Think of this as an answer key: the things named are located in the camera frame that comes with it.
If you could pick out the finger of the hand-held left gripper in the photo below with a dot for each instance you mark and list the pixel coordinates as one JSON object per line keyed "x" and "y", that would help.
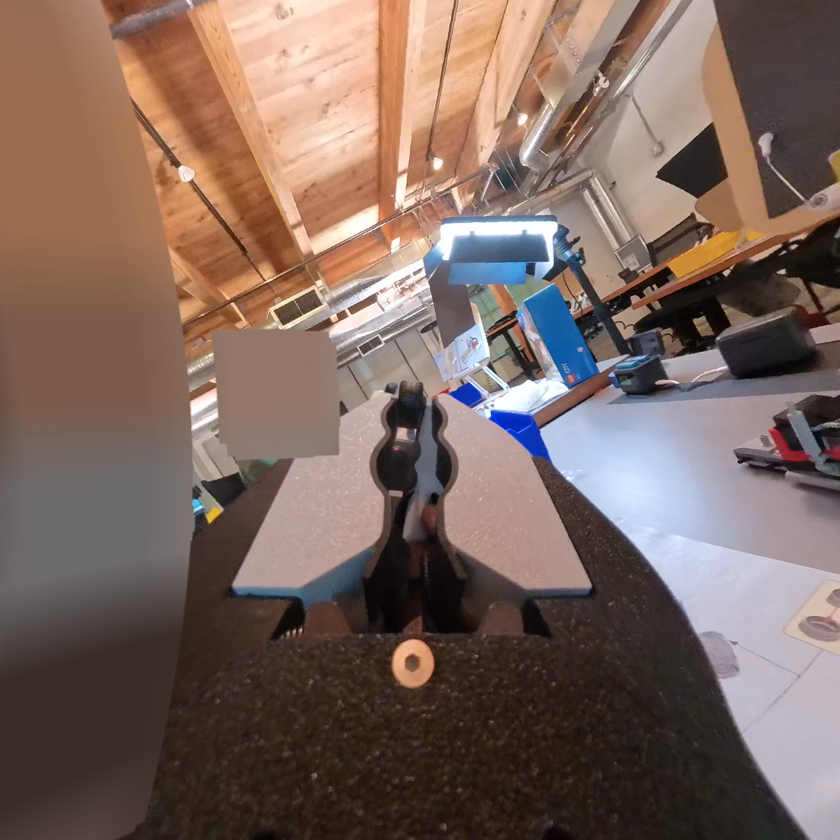
{"x": 430, "y": 453}

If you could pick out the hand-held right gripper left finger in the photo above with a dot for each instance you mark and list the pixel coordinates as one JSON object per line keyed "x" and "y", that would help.
{"x": 315, "y": 518}

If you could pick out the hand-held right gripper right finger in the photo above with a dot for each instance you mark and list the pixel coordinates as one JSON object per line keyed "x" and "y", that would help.
{"x": 512, "y": 518}

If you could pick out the black lego tyre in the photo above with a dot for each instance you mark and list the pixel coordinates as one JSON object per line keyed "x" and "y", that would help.
{"x": 410, "y": 394}

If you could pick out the blue plastic bin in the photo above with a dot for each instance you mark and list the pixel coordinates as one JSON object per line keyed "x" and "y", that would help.
{"x": 467, "y": 396}
{"x": 525, "y": 436}

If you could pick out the black red lego truck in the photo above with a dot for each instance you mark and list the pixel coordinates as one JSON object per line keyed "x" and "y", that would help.
{"x": 800, "y": 446}

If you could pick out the small blue lego box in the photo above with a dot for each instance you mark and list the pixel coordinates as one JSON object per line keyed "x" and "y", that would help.
{"x": 558, "y": 334}

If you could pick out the person's left hand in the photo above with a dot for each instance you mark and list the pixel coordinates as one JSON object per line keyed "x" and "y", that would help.
{"x": 430, "y": 520}

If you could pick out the clear acrylic stand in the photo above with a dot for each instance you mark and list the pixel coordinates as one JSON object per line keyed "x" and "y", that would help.
{"x": 466, "y": 361}

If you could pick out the clear plastic bags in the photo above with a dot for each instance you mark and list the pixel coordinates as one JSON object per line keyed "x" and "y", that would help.
{"x": 531, "y": 394}

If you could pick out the white vent grille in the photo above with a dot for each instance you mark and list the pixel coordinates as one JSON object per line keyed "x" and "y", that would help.
{"x": 298, "y": 307}

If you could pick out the battery charger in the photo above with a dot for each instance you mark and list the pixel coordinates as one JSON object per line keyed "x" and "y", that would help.
{"x": 636, "y": 377}

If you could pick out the black metal pole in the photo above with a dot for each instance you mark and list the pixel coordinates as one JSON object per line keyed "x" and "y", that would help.
{"x": 590, "y": 289}

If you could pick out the led light panel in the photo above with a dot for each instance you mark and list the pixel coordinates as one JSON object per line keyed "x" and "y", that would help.
{"x": 499, "y": 229}

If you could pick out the open instruction booklet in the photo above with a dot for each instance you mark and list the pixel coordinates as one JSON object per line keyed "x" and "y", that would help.
{"x": 754, "y": 623}

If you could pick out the wooden background table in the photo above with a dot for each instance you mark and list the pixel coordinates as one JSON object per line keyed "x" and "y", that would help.
{"x": 656, "y": 272}

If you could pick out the black cube device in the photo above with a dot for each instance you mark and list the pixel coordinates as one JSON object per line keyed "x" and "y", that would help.
{"x": 768, "y": 344}

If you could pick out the yellow flat object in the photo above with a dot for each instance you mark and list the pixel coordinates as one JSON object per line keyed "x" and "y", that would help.
{"x": 705, "y": 253}

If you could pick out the black board panel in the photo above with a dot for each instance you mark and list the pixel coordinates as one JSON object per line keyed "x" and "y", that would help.
{"x": 787, "y": 98}

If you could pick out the silver air duct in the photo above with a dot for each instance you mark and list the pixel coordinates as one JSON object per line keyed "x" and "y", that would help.
{"x": 558, "y": 124}

